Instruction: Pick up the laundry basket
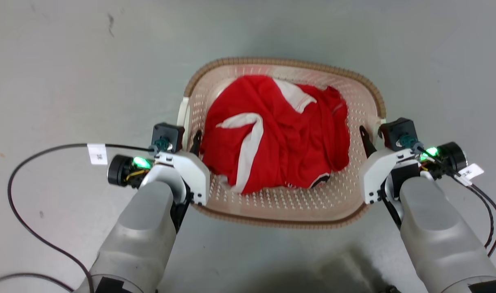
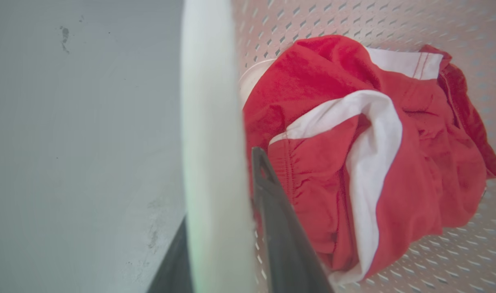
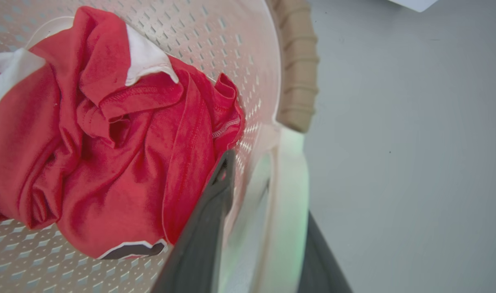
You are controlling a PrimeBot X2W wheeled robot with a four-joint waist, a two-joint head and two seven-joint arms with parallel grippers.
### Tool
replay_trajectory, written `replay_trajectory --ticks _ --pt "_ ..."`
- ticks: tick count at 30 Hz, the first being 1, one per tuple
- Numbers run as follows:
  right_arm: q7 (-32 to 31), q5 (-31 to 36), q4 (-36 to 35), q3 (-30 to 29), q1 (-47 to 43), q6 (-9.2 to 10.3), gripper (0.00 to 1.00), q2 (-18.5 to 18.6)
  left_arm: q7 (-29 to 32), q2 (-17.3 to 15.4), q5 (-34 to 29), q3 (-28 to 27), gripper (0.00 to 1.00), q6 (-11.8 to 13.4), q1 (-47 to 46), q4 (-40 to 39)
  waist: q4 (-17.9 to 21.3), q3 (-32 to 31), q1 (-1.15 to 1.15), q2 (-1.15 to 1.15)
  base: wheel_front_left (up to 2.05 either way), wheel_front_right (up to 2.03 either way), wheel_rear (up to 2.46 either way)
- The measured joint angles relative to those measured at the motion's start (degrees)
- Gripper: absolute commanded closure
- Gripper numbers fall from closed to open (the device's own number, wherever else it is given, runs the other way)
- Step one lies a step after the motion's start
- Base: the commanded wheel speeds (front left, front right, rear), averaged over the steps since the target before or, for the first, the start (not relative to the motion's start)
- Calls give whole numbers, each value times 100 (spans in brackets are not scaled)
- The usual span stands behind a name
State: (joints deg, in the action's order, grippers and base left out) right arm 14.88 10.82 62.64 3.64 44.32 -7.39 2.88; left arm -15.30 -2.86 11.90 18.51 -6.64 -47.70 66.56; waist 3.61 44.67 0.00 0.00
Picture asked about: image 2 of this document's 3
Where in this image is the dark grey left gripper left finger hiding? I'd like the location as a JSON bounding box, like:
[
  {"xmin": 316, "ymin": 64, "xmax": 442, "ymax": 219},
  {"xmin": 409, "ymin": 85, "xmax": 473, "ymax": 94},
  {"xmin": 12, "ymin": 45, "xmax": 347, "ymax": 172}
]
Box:
[{"xmin": 147, "ymin": 217, "xmax": 194, "ymax": 293}]

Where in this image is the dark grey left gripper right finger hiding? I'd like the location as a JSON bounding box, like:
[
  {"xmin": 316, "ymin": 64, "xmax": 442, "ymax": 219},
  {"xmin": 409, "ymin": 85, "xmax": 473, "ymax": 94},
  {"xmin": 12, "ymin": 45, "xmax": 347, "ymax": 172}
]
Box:
[{"xmin": 251, "ymin": 147, "xmax": 335, "ymax": 293}]

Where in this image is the white perforated plastic laundry basket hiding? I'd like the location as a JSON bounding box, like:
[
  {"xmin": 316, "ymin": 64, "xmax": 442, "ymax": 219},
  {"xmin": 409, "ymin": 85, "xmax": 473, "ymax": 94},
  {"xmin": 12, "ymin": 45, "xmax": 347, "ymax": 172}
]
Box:
[{"xmin": 180, "ymin": 0, "xmax": 496, "ymax": 293}]

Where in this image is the red and white garment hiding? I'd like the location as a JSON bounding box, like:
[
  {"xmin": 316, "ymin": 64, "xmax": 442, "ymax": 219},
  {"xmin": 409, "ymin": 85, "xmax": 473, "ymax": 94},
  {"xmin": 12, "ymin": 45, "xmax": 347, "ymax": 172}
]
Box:
[{"xmin": 239, "ymin": 35, "xmax": 496, "ymax": 286}]

